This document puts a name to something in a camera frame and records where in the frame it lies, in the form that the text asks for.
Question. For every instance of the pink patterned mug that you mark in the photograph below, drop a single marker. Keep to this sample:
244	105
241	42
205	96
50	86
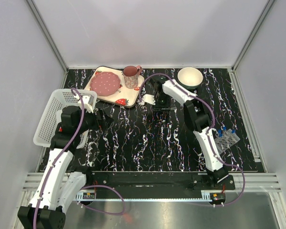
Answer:
131	74

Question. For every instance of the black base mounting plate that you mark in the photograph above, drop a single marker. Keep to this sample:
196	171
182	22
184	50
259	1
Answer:
160	185

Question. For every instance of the white plastic perforated basket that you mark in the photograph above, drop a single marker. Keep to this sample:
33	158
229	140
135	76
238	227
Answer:
58	100

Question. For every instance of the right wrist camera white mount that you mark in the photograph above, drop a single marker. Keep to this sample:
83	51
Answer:
147	99

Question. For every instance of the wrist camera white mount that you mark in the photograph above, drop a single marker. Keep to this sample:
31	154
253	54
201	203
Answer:
147	99
89	101

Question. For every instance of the white ceramic bowl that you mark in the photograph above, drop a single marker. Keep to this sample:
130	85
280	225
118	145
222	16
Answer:
190	78

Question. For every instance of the small blue capped tube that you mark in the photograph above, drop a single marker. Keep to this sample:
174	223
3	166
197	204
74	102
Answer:
220	133

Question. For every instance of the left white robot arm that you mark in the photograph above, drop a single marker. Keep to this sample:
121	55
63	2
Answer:
47	209

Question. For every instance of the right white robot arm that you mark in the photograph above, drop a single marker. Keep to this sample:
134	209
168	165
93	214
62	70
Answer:
199	119

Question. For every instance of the pink polka dot plate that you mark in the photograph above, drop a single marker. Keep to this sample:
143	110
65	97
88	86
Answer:
105	83

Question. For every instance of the clear test tube rack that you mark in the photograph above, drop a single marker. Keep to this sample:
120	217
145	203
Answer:
226	141

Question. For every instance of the strawberry pattern square tray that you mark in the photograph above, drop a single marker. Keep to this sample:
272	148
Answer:
124	96

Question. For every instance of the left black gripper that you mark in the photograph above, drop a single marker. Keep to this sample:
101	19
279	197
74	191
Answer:
105	120

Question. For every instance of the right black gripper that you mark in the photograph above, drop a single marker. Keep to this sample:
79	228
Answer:
166	107

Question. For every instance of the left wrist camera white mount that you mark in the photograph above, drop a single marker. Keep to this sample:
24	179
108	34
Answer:
89	101

